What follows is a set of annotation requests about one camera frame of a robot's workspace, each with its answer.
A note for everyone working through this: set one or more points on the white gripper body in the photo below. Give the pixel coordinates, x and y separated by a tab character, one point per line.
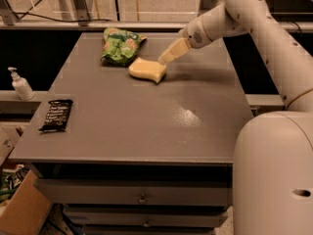
194	33

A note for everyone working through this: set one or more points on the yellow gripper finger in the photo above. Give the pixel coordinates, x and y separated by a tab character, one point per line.
175	50

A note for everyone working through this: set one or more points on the yellow sponge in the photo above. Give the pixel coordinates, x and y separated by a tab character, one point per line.
145	69

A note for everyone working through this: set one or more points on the green rice chip bag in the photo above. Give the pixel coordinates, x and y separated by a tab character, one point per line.
121	46

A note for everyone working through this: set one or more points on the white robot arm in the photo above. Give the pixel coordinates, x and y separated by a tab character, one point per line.
273	157

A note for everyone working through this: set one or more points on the grey drawer cabinet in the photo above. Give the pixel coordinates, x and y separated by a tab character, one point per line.
172	141

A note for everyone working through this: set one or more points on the black snack bar wrapper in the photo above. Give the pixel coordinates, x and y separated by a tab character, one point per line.
57	115

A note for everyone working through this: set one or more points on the top drawer knob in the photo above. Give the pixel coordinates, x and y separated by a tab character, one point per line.
142	200

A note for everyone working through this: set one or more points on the drawer knob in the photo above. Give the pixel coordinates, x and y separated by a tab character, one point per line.
142	200
146	224

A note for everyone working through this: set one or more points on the white pump bottle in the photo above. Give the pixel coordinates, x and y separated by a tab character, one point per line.
21	85

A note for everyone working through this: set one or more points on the cardboard box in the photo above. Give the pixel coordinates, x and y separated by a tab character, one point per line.
28	208

